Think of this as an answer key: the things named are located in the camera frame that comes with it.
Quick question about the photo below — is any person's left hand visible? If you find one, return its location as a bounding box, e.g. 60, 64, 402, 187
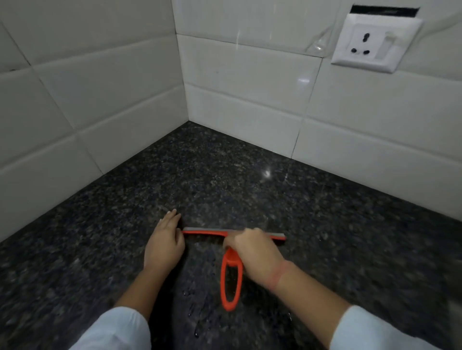
144, 209, 186, 274

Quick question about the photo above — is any person's left forearm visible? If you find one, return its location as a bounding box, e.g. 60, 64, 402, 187
70, 265, 170, 350

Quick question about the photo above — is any person's right hand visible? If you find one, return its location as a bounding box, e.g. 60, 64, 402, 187
223, 228, 289, 292

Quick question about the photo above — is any person's right forearm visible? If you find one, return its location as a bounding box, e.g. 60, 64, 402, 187
271, 260, 443, 350

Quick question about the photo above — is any orange squeegee wiper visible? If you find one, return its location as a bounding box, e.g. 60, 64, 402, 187
181, 227, 287, 312

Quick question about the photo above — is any white wall socket with switch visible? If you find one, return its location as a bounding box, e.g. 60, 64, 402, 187
331, 13, 424, 74

